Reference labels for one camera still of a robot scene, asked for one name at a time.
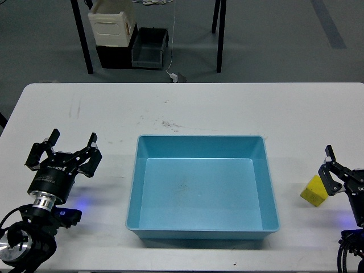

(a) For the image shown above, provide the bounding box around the yellow block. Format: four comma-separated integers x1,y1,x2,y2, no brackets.
300,175,328,207

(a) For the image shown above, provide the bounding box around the black crate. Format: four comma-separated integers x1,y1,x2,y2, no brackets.
96,24,138,69

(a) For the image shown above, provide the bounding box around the black table leg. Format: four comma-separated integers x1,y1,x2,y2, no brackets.
70,0,93,74
211,0,227,73

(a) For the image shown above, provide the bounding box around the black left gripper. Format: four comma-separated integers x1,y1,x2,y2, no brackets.
25,129,102,205

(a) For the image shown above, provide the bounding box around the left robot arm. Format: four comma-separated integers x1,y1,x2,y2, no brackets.
1,129,102,272

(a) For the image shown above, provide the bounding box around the black table leg left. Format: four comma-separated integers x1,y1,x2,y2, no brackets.
70,0,93,74

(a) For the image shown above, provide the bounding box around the white cable coil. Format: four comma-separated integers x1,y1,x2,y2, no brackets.
133,0,174,6

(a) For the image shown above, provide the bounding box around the grey plastic bin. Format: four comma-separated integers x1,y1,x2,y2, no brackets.
131,27,169,70

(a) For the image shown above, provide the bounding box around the black table leg right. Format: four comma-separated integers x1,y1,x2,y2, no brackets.
211,0,227,73

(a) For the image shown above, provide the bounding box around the cream plastic container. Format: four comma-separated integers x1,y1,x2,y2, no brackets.
88,0,136,47

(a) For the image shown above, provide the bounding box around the white power adapter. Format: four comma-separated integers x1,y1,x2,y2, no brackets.
169,73,178,83

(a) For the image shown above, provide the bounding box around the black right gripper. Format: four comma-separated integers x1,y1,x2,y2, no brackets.
318,145,363,228

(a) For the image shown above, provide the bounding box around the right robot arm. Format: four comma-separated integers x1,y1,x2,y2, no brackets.
318,145,363,272

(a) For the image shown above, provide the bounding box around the light blue plastic box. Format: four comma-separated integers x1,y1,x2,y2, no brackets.
126,135,280,240

